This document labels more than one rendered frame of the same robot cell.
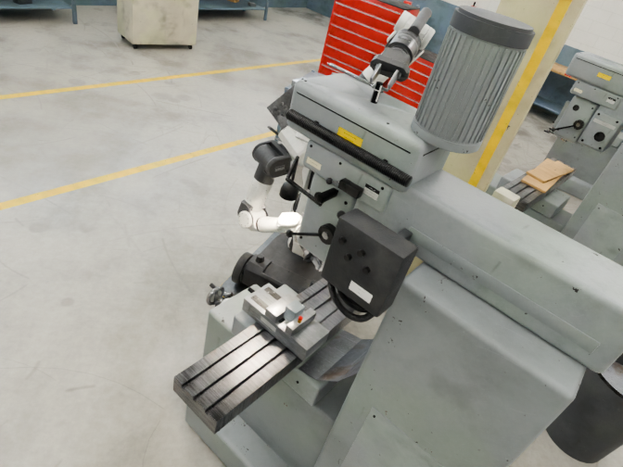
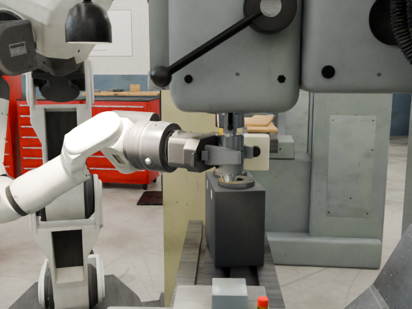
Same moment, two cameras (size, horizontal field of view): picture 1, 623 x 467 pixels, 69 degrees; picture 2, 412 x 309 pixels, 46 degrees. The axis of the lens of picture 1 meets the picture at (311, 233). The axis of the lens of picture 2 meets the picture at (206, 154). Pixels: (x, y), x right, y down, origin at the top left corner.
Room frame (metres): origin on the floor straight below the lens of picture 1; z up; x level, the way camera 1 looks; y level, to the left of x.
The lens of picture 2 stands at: (0.72, 0.35, 1.38)
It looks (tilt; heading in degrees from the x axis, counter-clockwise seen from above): 10 degrees down; 331
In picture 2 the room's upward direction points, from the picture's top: straight up
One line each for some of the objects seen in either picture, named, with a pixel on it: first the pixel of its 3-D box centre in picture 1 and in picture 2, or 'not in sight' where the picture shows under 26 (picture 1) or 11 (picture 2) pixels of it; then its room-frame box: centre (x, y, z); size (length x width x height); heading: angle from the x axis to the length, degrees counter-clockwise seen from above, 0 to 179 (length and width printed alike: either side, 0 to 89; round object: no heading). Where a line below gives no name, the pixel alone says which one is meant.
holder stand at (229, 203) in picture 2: not in sight; (232, 213); (1.74, -0.30, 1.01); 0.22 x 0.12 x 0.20; 157
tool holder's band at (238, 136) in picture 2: not in sight; (229, 136); (1.39, -0.07, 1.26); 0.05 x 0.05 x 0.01
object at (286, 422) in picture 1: (279, 384); not in sight; (1.40, -0.05, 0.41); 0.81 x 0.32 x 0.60; 59
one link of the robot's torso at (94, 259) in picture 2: not in sight; (72, 281); (2.24, 0.00, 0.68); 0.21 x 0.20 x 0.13; 165
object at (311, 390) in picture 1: (297, 339); not in sight; (1.39, -0.07, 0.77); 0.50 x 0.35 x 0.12; 59
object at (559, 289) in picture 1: (488, 246); not in sight; (1.14, -0.50, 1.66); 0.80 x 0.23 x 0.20; 59
